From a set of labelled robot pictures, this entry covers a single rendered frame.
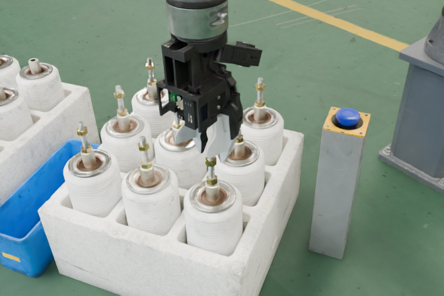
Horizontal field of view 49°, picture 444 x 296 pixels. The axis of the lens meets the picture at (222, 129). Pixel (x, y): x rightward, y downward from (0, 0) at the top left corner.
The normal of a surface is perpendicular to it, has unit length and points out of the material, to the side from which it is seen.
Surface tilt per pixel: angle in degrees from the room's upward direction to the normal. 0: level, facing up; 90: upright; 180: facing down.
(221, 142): 85
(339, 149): 90
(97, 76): 0
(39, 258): 92
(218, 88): 90
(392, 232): 0
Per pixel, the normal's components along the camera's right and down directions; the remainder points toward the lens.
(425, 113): -0.77, 0.40
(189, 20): -0.21, 0.58
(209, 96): 0.80, 0.34
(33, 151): 0.93, 0.21
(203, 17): 0.24, 0.57
